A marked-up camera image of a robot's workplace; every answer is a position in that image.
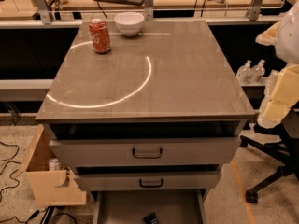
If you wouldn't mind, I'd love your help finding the wooden side box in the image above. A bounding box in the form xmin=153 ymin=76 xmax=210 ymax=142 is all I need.
xmin=15 ymin=125 xmax=87 ymax=206

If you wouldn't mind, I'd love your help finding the red soda can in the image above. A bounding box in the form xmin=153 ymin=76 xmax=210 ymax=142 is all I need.
xmin=89 ymin=19 xmax=111 ymax=54

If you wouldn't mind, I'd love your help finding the clear plastic bottle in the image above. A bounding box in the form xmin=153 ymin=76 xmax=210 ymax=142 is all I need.
xmin=236 ymin=60 xmax=251 ymax=84
xmin=249 ymin=60 xmax=265 ymax=83

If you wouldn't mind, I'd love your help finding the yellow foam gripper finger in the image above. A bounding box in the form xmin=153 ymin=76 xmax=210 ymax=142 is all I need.
xmin=263 ymin=64 xmax=299 ymax=122
xmin=255 ymin=22 xmax=280 ymax=46

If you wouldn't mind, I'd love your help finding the grey top drawer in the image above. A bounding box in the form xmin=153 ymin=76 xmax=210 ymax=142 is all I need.
xmin=50 ymin=137 xmax=240 ymax=167

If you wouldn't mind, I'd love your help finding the left clear plastic bottle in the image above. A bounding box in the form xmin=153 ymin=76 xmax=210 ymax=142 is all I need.
xmin=236 ymin=60 xmax=251 ymax=84

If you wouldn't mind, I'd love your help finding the black floor cable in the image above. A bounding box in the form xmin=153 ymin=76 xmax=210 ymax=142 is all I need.
xmin=0 ymin=140 xmax=22 ymax=203

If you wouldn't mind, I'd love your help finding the grey middle drawer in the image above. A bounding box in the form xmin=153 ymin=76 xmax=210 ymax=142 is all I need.
xmin=74 ymin=171 xmax=221 ymax=191

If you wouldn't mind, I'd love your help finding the right clear plastic bottle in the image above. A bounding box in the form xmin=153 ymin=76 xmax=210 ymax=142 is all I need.
xmin=249 ymin=60 xmax=265 ymax=83

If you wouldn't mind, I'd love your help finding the blue rxbar snack bar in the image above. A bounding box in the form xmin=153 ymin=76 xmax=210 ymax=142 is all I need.
xmin=143 ymin=213 xmax=160 ymax=224

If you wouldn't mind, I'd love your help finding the grey drawer cabinet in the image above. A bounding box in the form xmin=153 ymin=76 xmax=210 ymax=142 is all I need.
xmin=35 ymin=19 xmax=256 ymax=224

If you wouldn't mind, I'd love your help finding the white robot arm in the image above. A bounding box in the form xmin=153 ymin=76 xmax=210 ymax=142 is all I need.
xmin=255 ymin=1 xmax=299 ymax=128

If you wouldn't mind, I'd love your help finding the white ceramic bowl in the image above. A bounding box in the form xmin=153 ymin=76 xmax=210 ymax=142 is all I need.
xmin=114 ymin=12 xmax=144 ymax=36

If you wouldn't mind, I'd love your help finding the grey drawer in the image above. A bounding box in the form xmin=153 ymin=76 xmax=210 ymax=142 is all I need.
xmin=93 ymin=189 xmax=207 ymax=224
xmin=50 ymin=137 xmax=240 ymax=167
xmin=74 ymin=171 xmax=221 ymax=191

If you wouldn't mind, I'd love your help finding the black office chair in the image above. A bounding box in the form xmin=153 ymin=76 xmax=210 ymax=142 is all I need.
xmin=240 ymin=109 xmax=299 ymax=203

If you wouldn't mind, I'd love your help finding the small silver can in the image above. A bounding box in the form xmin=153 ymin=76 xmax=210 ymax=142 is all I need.
xmin=49 ymin=158 xmax=61 ymax=171

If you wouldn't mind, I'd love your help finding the grey bottom drawer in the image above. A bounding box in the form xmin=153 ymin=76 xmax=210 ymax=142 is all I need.
xmin=93 ymin=189 xmax=207 ymax=224

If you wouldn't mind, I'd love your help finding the grey metal railing frame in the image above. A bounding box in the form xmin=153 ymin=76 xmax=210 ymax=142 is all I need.
xmin=29 ymin=0 xmax=269 ymax=25

